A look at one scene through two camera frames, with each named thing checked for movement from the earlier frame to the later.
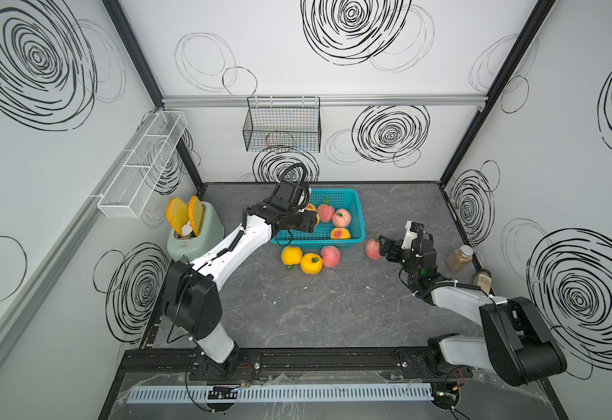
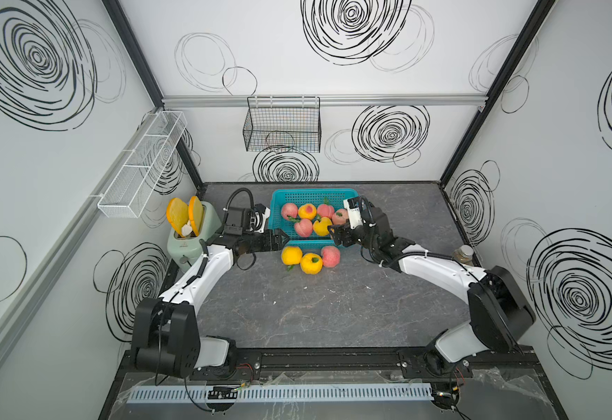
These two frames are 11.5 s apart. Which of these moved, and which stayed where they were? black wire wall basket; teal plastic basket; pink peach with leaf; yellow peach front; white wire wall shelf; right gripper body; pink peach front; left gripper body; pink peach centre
Moved: left gripper body; right gripper body; yellow peach front
Stayed: pink peach with leaf; pink peach front; teal plastic basket; white wire wall shelf; black wire wall basket; pink peach centre
